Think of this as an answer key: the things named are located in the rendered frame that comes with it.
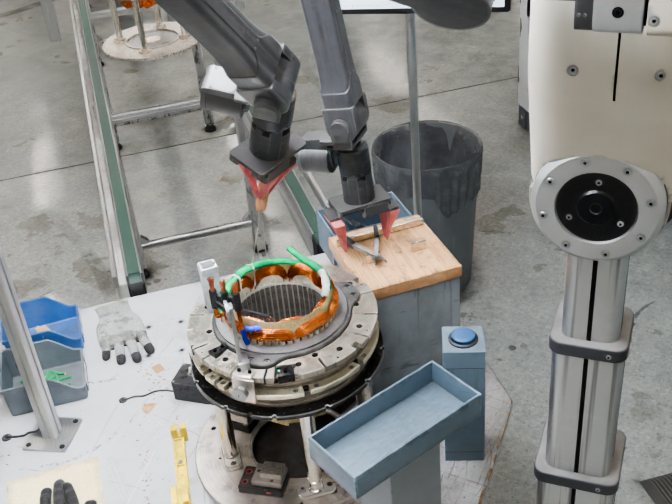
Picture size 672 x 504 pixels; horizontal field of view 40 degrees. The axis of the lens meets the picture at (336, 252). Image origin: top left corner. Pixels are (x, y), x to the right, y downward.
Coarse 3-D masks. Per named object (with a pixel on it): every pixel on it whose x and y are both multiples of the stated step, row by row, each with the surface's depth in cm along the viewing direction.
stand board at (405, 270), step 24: (384, 240) 176; (408, 240) 175; (432, 240) 174; (360, 264) 170; (384, 264) 169; (408, 264) 168; (432, 264) 168; (456, 264) 167; (384, 288) 163; (408, 288) 165
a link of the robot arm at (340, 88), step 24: (312, 0) 146; (336, 0) 147; (312, 24) 148; (336, 24) 148; (312, 48) 151; (336, 48) 149; (336, 72) 152; (336, 96) 153; (360, 96) 157; (360, 120) 157
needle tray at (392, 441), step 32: (416, 384) 145; (448, 384) 144; (352, 416) 138; (384, 416) 142; (416, 416) 141; (448, 416) 135; (320, 448) 132; (352, 448) 137; (384, 448) 136; (416, 448) 133; (352, 480) 127; (384, 480) 131; (416, 480) 139
